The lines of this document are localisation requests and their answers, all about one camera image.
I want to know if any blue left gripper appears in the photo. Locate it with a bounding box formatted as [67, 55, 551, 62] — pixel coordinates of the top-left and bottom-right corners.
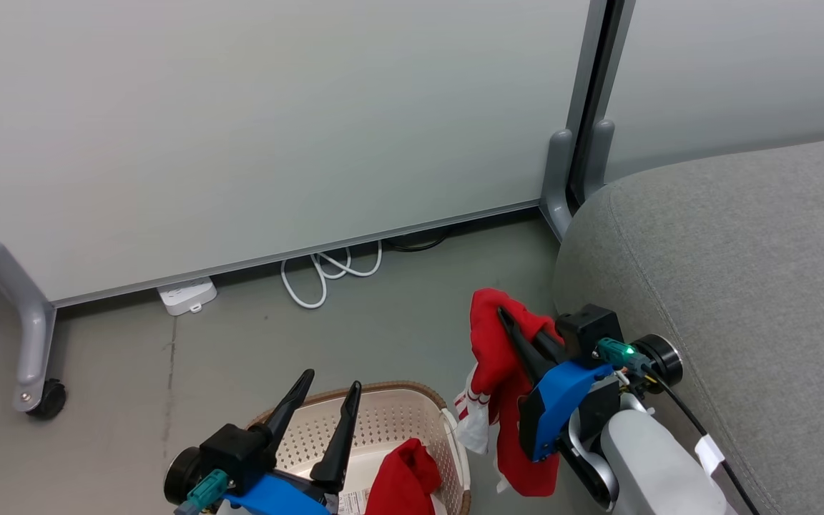
[228, 369, 363, 515]

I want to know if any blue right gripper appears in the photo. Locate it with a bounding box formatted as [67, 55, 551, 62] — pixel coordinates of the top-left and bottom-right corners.
[497, 306, 624, 463]

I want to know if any red and white garment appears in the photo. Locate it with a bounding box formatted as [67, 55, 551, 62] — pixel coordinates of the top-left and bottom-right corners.
[453, 288, 564, 498]

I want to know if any white perforated laundry basket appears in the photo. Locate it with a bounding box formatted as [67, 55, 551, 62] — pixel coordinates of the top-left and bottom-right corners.
[244, 381, 471, 515]

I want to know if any plain red garment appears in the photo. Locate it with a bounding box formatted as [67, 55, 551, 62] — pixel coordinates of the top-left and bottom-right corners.
[364, 438, 443, 515]

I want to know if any white power strip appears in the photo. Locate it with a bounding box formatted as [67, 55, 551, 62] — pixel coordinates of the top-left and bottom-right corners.
[157, 277, 217, 316]

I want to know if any grey fabric sofa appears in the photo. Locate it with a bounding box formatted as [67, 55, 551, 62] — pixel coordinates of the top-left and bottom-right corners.
[552, 134, 824, 515]

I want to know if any black caster wheel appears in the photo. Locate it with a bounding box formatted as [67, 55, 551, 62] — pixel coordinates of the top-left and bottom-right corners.
[26, 379, 68, 421]

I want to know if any grey partition leg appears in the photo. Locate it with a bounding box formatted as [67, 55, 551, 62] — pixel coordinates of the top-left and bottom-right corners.
[0, 240, 55, 413]

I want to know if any white power cable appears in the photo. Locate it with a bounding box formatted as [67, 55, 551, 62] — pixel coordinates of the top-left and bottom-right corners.
[281, 241, 383, 310]

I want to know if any black floor cable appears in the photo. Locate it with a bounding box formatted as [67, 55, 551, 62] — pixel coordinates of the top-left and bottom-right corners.
[383, 227, 450, 252]

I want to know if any grey partition frame post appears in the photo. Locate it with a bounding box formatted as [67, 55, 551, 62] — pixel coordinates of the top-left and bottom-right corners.
[539, 0, 609, 242]
[584, 0, 636, 202]

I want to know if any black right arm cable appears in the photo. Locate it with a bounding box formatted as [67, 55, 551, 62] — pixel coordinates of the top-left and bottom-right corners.
[652, 376, 762, 515]

